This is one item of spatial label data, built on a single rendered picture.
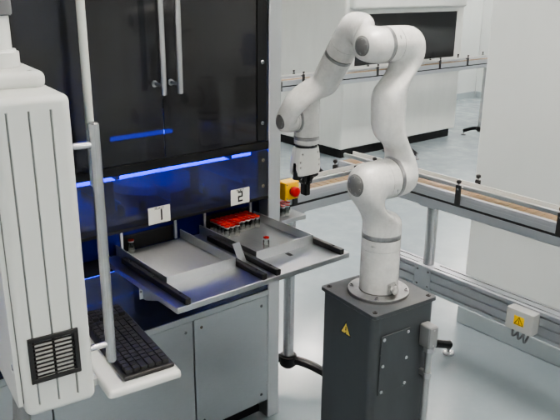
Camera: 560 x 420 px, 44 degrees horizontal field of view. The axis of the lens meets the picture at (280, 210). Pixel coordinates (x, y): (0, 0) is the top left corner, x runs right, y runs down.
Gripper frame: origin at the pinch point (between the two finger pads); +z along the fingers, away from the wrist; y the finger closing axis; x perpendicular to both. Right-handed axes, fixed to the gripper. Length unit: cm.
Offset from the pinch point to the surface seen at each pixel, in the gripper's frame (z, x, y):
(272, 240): 22.1, -13.2, 3.4
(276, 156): -4.3, -28.2, -10.1
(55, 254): -9, 27, 98
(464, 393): 110, 13, -88
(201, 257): 22.1, -15.4, 32.9
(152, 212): 7, -28, 44
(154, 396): 78, -28, 47
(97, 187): -23, 28, 87
